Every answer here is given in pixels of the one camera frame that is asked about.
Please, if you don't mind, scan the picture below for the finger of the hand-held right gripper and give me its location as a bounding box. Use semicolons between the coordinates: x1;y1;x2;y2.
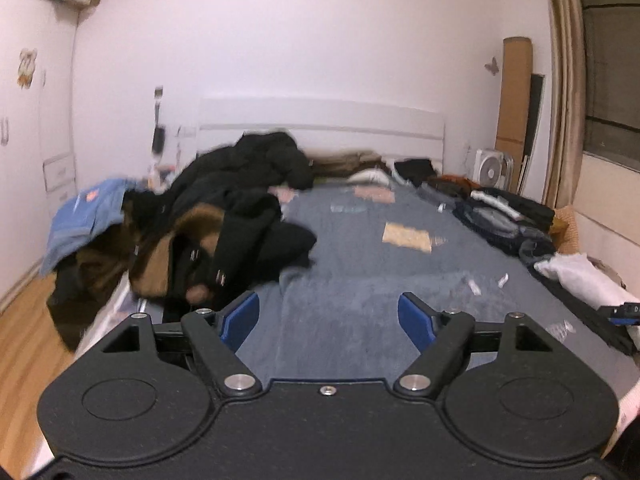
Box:
598;301;640;325

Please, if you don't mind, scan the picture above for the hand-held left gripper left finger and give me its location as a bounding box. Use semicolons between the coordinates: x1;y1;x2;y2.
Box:
102;290;263;398

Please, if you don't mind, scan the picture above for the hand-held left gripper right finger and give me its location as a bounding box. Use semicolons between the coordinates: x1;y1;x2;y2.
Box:
394;291;556;398

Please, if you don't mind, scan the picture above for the grey fleece garment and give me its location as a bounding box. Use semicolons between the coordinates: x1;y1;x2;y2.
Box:
232;267;506;381

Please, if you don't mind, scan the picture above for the stack of folded clothes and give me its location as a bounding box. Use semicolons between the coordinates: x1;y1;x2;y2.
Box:
392;159;557;256

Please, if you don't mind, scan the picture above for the black jacket brown fleece lining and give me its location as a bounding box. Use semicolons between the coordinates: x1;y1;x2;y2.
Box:
127;185;318;311

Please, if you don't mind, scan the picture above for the woven straw cushion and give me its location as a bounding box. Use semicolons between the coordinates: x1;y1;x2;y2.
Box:
550;205;576;256

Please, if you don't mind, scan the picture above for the dark grey printed quilt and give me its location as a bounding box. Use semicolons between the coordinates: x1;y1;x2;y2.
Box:
270;180;621;391

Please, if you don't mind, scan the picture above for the white pillow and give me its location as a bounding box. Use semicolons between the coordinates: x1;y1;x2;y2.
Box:
350;167;393;186

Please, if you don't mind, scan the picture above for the brown coat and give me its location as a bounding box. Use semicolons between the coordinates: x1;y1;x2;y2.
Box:
47;220;136;351

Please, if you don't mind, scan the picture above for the black puffer coat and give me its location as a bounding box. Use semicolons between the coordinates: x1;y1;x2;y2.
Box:
165;131;316;201

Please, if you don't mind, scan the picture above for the white box fan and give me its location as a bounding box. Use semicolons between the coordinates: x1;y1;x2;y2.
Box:
472;147;515;192

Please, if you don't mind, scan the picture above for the brown folded quilt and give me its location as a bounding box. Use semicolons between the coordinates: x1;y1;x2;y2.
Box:
307;149;386;178

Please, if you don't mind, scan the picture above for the blue printed cloth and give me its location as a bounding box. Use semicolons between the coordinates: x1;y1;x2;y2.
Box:
40;177;136;276

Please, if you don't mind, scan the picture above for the white bed headboard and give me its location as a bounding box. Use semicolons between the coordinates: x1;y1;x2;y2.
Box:
197;97;446;173

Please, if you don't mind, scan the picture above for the tall cardboard roll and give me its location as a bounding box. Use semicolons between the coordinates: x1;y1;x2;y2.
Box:
495;36;533;193

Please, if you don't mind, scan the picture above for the beige curtain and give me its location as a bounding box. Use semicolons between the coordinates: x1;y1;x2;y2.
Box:
542;0;596;211

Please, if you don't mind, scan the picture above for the dark window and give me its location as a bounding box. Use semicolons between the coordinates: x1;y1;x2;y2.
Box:
577;0;640;171

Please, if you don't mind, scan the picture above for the white wardrobe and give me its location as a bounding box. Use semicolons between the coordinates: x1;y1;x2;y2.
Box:
0;0;81;306

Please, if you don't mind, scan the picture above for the black wall-hung brush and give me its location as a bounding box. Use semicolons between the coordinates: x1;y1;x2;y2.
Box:
150;87;168;161

